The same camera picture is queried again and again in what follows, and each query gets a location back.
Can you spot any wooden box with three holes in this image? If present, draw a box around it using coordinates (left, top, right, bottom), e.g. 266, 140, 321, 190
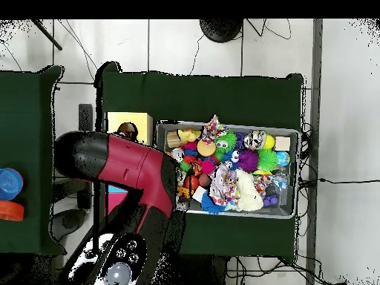
105, 111, 154, 215

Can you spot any blue spiky rubber ball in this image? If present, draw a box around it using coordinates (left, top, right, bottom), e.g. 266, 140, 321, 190
200, 190, 227, 215

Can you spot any purple knobby rubber ball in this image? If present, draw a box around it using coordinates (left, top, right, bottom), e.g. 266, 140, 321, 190
237, 148, 260, 174

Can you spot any cream waffle cloth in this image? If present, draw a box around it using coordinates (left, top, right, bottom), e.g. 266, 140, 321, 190
235, 168, 264, 213

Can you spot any green spiky rubber ball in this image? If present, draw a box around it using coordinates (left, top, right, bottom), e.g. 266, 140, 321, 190
256, 148, 279, 172

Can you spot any blue globe ball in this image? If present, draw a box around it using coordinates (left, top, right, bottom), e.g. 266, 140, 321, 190
275, 151, 291, 168

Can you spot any plain wooden block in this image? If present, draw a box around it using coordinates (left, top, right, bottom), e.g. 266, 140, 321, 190
275, 136, 292, 152

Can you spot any black upright panel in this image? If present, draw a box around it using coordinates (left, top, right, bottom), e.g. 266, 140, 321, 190
77, 103, 94, 210

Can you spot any black round stand base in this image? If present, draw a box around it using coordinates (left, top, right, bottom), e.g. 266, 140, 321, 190
199, 19, 244, 44

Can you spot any grey oval floor base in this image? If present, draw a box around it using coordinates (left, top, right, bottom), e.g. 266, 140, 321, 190
48, 208, 88, 242

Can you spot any dark green side tablecloth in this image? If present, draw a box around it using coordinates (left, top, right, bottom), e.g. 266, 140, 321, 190
0, 65, 67, 257

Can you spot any blue plastic cup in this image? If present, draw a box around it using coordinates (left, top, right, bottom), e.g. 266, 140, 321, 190
0, 167, 24, 202

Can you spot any red plastic cup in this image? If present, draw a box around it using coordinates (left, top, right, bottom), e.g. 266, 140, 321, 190
0, 200, 25, 223

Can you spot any black tripod leg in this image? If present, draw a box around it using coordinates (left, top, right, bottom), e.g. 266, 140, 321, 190
30, 19, 64, 51

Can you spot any wire mesh bin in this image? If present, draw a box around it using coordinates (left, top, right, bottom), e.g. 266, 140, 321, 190
155, 119, 301, 220

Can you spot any grey floor cable cover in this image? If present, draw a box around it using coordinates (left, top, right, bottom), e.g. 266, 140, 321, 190
305, 19, 324, 285

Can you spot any black floor cable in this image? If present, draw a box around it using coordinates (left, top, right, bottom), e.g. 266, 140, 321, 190
317, 177, 380, 185

